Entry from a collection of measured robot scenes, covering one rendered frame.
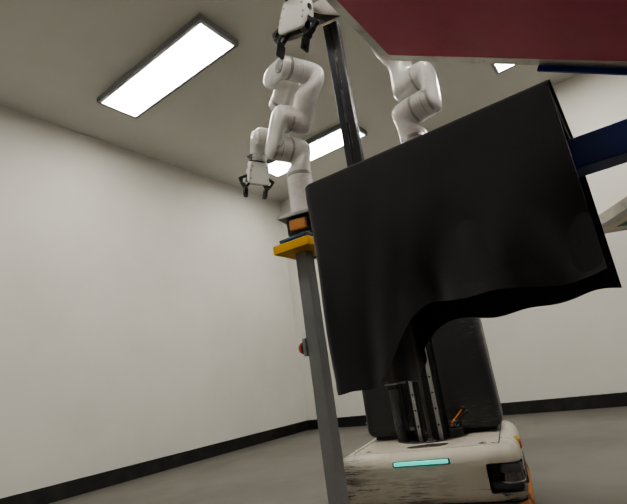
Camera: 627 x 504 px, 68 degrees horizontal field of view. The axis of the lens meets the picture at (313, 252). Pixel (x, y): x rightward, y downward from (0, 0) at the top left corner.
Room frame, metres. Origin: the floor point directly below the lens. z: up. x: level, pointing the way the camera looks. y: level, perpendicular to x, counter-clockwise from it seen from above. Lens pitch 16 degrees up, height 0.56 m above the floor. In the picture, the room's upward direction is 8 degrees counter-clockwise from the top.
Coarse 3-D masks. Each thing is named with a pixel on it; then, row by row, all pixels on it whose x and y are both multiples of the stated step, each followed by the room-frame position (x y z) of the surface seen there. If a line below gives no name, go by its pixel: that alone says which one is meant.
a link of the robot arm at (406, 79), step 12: (372, 48) 1.43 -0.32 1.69; (384, 60) 1.44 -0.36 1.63; (396, 72) 1.41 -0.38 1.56; (408, 72) 1.37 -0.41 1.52; (420, 72) 1.34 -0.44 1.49; (432, 72) 1.36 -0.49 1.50; (396, 84) 1.41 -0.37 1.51; (408, 84) 1.39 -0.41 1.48; (420, 84) 1.36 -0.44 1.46; (432, 84) 1.35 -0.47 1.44; (396, 96) 1.44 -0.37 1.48; (408, 96) 1.43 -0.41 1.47; (420, 96) 1.35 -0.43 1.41; (432, 96) 1.34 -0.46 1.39; (432, 108) 1.36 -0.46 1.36
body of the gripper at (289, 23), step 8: (288, 0) 1.11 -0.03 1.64; (296, 0) 1.09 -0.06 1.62; (304, 0) 1.09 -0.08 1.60; (288, 8) 1.11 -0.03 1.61; (296, 8) 1.10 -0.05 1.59; (304, 8) 1.09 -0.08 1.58; (312, 8) 1.11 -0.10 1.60; (280, 16) 1.14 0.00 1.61; (288, 16) 1.11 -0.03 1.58; (296, 16) 1.10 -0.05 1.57; (304, 16) 1.09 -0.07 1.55; (312, 16) 1.12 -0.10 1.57; (280, 24) 1.14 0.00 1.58; (288, 24) 1.12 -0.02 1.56; (296, 24) 1.11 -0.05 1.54; (304, 24) 1.10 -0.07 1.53; (280, 32) 1.14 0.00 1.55; (288, 32) 1.13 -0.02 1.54; (296, 32) 1.13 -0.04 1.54; (288, 40) 1.18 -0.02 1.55
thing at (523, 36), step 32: (576, 0) 0.77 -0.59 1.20; (608, 0) 0.74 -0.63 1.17; (384, 32) 1.11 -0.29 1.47; (416, 32) 1.06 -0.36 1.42; (448, 32) 1.02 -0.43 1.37; (480, 32) 0.98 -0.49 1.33; (512, 32) 0.94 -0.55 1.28; (544, 32) 0.91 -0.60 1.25; (576, 32) 0.87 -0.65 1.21; (608, 32) 0.85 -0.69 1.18
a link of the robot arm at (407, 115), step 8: (416, 96) 1.36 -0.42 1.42; (400, 104) 1.41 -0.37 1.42; (408, 104) 1.38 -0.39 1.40; (416, 104) 1.37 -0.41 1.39; (392, 112) 1.44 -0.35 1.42; (400, 112) 1.41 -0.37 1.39; (408, 112) 1.39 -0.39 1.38; (416, 112) 1.38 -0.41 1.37; (424, 112) 1.38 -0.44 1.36; (400, 120) 1.41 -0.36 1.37; (408, 120) 1.41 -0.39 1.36; (416, 120) 1.41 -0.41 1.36; (400, 128) 1.42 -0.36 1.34; (408, 128) 1.40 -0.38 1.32; (416, 128) 1.39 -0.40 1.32; (400, 136) 1.43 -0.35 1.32; (408, 136) 1.40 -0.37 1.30
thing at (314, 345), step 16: (304, 240) 1.24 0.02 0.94; (288, 256) 1.34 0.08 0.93; (304, 256) 1.30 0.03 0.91; (304, 272) 1.31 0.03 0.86; (304, 288) 1.31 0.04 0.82; (304, 304) 1.31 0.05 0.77; (320, 304) 1.33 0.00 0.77; (304, 320) 1.32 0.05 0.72; (320, 320) 1.32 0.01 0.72; (320, 336) 1.31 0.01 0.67; (304, 352) 1.32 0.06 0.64; (320, 352) 1.30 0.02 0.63; (320, 368) 1.30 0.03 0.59; (320, 384) 1.31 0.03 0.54; (320, 400) 1.31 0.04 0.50; (320, 416) 1.31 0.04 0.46; (336, 416) 1.33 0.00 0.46; (320, 432) 1.32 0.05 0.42; (336, 432) 1.32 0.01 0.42; (336, 448) 1.31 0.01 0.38; (336, 464) 1.30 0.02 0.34; (336, 480) 1.30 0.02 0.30; (336, 496) 1.30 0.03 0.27
